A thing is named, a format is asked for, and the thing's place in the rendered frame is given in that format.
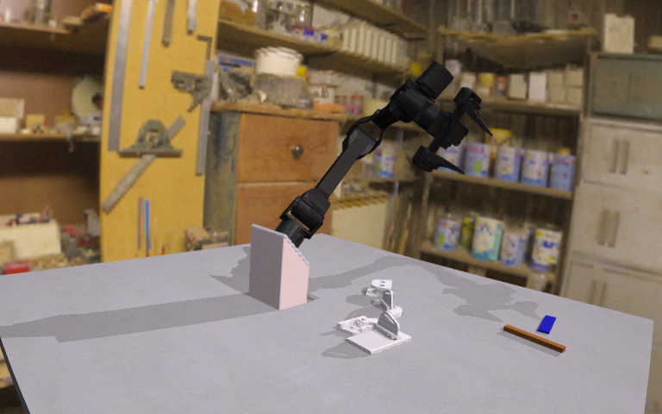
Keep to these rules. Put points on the blue rectangular block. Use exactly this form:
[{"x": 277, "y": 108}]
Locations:
[{"x": 546, "y": 324}]

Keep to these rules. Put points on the orange long thin bar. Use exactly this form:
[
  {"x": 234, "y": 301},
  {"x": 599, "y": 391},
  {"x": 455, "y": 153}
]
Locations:
[{"x": 533, "y": 338}]

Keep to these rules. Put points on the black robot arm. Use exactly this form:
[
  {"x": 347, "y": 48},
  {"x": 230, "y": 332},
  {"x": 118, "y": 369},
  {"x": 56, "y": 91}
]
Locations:
[{"x": 311, "y": 207}]

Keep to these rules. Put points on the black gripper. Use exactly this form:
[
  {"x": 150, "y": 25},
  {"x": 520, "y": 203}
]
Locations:
[{"x": 439, "y": 124}]

